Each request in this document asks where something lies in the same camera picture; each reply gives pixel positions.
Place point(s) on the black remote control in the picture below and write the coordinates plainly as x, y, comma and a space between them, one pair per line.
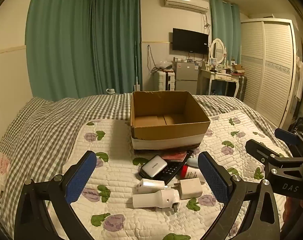
175, 170

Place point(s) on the small brown box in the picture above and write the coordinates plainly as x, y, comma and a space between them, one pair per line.
237, 67

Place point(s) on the wide teal curtain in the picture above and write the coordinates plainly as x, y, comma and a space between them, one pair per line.
59, 42

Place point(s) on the white louvered wardrobe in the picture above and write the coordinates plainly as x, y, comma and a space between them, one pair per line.
269, 67

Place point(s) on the white cylindrical charger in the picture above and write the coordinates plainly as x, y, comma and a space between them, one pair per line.
154, 199

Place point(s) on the teal corner curtain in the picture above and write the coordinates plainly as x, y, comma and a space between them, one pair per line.
116, 42

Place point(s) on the clear plastic bag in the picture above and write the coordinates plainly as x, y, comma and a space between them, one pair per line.
165, 65

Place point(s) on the white air conditioner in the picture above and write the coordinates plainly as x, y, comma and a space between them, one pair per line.
185, 3

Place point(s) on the white suitcase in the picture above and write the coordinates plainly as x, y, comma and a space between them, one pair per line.
161, 81

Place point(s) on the small white charger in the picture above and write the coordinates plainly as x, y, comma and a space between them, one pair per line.
149, 185

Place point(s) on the dark floral cloth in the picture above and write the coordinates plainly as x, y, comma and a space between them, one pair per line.
301, 125

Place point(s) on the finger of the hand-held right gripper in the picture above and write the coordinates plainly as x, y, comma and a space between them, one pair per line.
286, 133
261, 150

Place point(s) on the narrow teal curtain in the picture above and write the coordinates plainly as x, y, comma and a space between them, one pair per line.
222, 25

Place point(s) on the small grey fridge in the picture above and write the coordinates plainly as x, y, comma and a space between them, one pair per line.
186, 76

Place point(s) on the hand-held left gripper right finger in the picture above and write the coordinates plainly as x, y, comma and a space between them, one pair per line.
214, 177

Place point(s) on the black wall television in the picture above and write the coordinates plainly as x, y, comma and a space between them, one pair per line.
190, 41

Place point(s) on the white dressing table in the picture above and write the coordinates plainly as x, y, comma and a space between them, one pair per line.
224, 77

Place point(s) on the cardboard box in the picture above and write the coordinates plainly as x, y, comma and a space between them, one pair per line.
166, 136

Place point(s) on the checked bed sheet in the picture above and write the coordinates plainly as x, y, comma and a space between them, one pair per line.
41, 130

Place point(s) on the dark suitcase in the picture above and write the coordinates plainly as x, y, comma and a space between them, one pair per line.
242, 87

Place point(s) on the quilted floral mat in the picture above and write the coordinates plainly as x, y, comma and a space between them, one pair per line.
121, 220

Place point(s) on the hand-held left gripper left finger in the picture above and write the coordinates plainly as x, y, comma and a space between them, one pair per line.
81, 177

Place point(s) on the white cube charger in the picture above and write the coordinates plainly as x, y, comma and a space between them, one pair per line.
190, 188

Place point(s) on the white hanging garment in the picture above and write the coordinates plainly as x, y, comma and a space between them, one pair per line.
300, 80

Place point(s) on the white bottle with red label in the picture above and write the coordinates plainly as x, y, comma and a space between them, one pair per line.
189, 173

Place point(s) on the grey power bank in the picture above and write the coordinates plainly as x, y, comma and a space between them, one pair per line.
154, 166

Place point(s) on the oval white mirror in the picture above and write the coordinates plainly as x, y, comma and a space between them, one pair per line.
217, 50

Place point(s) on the small picture frame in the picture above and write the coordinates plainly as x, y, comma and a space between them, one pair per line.
213, 62

